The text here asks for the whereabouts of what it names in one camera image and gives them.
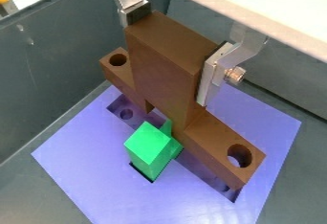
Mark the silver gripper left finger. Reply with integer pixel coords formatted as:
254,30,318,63
114,0,153,27

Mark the purple base block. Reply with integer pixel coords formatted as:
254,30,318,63
32,85,302,224

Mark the brown T-shaped block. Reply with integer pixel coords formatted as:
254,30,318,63
100,11,266,190

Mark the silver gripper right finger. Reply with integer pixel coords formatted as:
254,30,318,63
197,22,269,106

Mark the green U-shaped block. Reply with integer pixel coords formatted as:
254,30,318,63
124,120,183,182

